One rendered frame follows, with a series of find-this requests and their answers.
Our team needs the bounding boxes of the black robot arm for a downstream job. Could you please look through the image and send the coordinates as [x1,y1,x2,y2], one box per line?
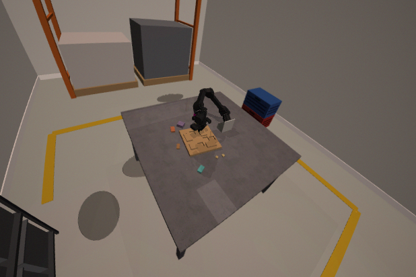
[192,87,231,124]

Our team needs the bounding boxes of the teal rectangular block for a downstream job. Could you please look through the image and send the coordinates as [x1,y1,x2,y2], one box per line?
[197,165,205,173]

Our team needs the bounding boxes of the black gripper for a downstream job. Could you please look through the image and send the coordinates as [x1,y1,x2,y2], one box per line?
[190,117,211,132]

